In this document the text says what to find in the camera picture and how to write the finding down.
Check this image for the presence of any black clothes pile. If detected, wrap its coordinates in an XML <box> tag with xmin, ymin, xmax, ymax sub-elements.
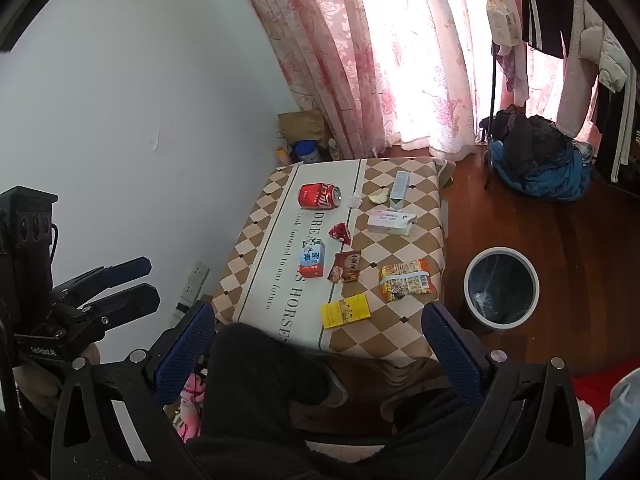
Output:
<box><xmin>480</xmin><ymin>106</ymin><xmax>573</xmax><ymax>181</ymax></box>

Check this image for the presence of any brown snack packet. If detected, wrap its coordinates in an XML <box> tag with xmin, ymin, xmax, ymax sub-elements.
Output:
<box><xmin>328</xmin><ymin>250</ymin><xmax>361</xmax><ymax>283</ymax></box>

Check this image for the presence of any white hanging jacket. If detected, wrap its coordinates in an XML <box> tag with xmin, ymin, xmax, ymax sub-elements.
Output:
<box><xmin>555</xmin><ymin>0</ymin><xmax>630</xmax><ymax>138</ymax></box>

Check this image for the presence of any checkered brown white tablecloth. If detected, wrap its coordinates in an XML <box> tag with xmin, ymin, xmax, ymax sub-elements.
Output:
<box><xmin>213</xmin><ymin>157</ymin><xmax>454</xmax><ymax>367</ymax></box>

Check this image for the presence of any grey tall carton box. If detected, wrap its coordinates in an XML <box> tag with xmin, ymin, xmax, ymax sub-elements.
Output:
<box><xmin>388</xmin><ymin>170</ymin><xmax>410</xmax><ymax>210</ymax></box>

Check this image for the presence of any blue lid white jar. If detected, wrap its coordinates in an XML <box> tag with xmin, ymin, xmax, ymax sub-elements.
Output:
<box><xmin>294</xmin><ymin>140</ymin><xmax>322</xmax><ymax>164</ymax></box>

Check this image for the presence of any white wall socket strip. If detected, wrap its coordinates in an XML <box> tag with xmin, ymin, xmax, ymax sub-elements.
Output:
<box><xmin>168</xmin><ymin>260</ymin><xmax>210</xmax><ymax>328</ymax></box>

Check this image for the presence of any red floor mat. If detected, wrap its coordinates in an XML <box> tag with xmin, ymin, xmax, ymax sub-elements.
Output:
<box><xmin>572</xmin><ymin>359</ymin><xmax>639</xmax><ymax>418</ymax></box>

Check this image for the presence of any blue white milk carton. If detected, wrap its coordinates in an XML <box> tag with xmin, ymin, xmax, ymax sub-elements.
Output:
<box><xmin>298</xmin><ymin>238</ymin><xmax>324</xmax><ymax>278</ymax></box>

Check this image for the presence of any brown paper bag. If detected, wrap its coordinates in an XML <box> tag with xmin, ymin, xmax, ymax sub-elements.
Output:
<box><xmin>278</xmin><ymin>110</ymin><xmax>331</xmax><ymax>148</ymax></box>

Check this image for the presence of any yellow snack box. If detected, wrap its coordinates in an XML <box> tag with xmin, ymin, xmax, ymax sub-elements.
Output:
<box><xmin>320</xmin><ymin>294</ymin><xmax>371</xmax><ymax>330</ymax></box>

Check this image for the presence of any pink floral curtain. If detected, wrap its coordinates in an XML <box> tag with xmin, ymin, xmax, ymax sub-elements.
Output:
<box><xmin>223</xmin><ymin>0</ymin><xmax>566</xmax><ymax>162</ymax></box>

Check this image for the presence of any orange small bottle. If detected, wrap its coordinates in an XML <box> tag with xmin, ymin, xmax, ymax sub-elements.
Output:
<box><xmin>276</xmin><ymin>146</ymin><xmax>291</xmax><ymax>166</ymax></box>

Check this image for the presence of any red cola can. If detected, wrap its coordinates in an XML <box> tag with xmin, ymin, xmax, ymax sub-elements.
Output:
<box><xmin>298</xmin><ymin>183</ymin><xmax>342</xmax><ymax>210</ymax></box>

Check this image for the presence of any orange noodle packet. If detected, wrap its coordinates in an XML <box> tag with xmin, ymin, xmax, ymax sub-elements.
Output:
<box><xmin>378</xmin><ymin>258</ymin><xmax>435</xmax><ymax>302</ymax></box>

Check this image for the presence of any bread slice piece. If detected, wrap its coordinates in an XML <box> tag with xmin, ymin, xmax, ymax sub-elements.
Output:
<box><xmin>368</xmin><ymin>188</ymin><xmax>390</xmax><ymax>205</ymax></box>

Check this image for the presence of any red crumpled wrapper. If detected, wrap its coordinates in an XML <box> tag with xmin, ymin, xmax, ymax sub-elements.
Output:
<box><xmin>329</xmin><ymin>222</ymin><xmax>352</xmax><ymax>246</ymax></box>

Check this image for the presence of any blue jacket pile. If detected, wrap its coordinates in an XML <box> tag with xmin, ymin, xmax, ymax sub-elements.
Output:
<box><xmin>490</xmin><ymin>141</ymin><xmax>592</xmax><ymax>202</ymax></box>

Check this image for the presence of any pink white tissue pack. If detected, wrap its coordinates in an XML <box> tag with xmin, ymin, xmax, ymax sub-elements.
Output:
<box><xmin>367</xmin><ymin>209</ymin><xmax>416</xmax><ymax>236</ymax></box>

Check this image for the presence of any white round trash bin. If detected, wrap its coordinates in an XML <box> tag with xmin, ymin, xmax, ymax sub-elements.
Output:
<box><xmin>463</xmin><ymin>246</ymin><xmax>540</xmax><ymax>332</ymax></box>

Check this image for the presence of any clear bottle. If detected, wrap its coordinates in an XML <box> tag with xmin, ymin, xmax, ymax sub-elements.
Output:
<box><xmin>328</xmin><ymin>138</ymin><xmax>343</xmax><ymax>162</ymax></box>

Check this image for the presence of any white crumpled tissue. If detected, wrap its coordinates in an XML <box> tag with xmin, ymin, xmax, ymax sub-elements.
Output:
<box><xmin>346</xmin><ymin>193</ymin><xmax>362</xmax><ymax>209</ymax></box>

